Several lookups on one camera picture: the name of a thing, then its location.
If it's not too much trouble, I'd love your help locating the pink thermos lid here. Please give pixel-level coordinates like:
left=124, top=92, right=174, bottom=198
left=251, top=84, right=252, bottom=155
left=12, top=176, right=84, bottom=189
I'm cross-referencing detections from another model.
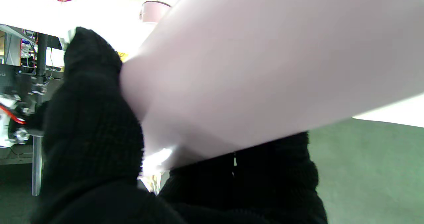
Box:
left=139, top=1, right=172, bottom=23

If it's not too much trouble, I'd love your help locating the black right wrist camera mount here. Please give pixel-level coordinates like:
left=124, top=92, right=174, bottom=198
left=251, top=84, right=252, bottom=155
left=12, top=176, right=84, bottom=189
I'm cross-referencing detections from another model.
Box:
left=8, top=85, right=47, bottom=142

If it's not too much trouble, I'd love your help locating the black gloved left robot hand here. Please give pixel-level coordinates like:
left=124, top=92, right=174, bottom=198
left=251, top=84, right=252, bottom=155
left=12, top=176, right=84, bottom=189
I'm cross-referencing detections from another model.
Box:
left=31, top=27, right=328, bottom=224

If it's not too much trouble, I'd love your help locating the pink thermos body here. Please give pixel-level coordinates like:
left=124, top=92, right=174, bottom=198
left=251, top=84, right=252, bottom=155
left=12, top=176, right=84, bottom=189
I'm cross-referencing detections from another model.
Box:
left=119, top=0, right=424, bottom=170

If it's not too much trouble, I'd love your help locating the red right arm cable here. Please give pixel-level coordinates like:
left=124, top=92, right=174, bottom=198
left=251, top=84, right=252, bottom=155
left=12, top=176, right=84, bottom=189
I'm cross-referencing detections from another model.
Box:
left=0, top=104, right=26, bottom=124

